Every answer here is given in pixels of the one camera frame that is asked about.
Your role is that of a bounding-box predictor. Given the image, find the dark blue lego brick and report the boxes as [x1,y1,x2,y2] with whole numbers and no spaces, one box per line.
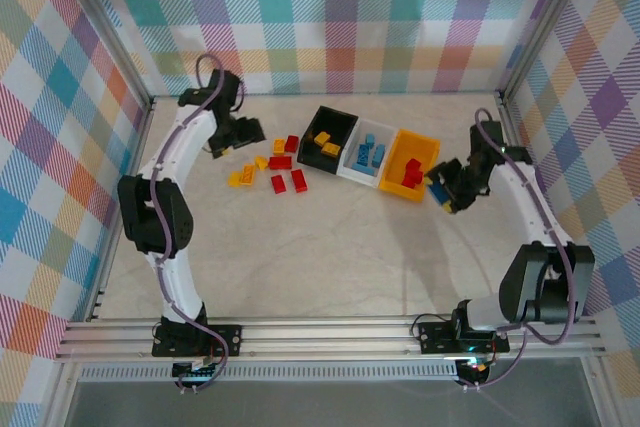
[426,177,455,209]

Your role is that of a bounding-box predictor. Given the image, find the yellow plastic bin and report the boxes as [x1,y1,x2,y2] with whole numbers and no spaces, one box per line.
[378,129,442,204]

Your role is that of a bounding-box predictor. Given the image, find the white plastic bin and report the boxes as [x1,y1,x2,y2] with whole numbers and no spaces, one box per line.
[336,118,402,189]

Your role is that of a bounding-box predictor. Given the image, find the black plastic bin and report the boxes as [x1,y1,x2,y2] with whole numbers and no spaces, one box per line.
[296,105,360,174]

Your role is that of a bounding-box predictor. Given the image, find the right controller board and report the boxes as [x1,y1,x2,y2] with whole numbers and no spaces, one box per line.
[457,355,494,379]

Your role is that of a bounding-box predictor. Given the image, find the controller board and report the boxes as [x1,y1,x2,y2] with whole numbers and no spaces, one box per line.
[457,355,494,379]
[172,359,221,384]

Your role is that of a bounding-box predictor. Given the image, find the left controller board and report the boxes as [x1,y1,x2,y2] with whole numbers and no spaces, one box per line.
[172,359,221,384]

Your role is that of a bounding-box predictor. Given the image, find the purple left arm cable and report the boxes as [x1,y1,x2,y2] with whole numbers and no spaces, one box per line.
[149,53,246,393]

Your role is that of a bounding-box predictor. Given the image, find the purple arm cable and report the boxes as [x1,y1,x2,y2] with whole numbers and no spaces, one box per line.
[149,53,246,393]
[457,107,576,393]

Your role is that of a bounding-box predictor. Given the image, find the aluminium left side rail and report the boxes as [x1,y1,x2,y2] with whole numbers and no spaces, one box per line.
[87,96,157,322]

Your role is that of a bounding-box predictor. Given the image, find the aluminium rail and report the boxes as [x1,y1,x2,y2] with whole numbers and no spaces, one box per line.
[87,96,157,322]
[54,316,606,364]

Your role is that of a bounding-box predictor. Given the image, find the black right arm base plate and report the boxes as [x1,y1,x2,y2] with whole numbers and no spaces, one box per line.
[417,319,511,356]

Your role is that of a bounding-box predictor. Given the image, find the aluminium left corner post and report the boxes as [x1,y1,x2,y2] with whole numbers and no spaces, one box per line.
[47,0,154,103]

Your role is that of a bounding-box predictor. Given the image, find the aluminium corner post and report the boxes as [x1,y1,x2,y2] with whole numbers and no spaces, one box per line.
[497,0,599,101]
[47,0,154,103]

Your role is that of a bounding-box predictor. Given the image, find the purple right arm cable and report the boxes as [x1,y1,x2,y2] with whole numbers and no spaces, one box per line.
[457,107,576,393]

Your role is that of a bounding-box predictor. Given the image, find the aluminium right corner post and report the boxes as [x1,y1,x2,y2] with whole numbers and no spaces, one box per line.
[497,0,599,101]

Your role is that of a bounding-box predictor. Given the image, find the aluminium front rail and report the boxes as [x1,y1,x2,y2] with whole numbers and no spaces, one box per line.
[54,316,606,364]

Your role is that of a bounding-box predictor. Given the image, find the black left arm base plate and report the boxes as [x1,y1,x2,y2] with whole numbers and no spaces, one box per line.
[152,324,244,358]

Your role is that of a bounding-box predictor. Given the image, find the slotted grey cable duct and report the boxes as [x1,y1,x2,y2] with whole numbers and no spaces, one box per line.
[79,365,459,383]

